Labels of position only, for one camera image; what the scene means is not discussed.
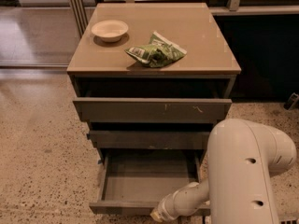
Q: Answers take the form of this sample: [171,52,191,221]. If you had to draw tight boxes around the grey floor vent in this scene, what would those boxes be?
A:
[279,217,299,224]

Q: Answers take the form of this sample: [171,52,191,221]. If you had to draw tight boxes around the grey drawer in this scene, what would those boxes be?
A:
[72,77,233,124]
[90,149,204,216]
[87,123,213,149]

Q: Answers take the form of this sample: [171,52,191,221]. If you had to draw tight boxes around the grey top drawer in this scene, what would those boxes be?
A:
[72,77,233,124]

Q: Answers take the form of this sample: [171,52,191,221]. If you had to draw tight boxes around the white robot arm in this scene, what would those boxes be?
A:
[150,119,297,224]

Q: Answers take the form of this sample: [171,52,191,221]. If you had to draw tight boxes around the white bowl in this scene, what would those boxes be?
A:
[92,20,129,43]

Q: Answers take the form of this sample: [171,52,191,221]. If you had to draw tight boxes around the green chip bag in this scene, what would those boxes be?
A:
[125,32,187,68]

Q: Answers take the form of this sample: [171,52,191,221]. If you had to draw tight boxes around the grey middle drawer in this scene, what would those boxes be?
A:
[87,123,213,149]

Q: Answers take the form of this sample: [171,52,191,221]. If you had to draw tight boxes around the grey bottom drawer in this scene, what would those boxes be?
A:
[90,149,204,216]

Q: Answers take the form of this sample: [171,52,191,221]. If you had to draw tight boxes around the small dark floor object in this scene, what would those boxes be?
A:
[283,92,299,110]

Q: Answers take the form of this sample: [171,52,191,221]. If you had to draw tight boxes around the grey drawer cabinet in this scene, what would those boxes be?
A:
[67,4,241,159]

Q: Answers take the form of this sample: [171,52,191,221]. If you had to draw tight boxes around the metal window frame post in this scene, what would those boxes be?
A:
[69,0,88,36]

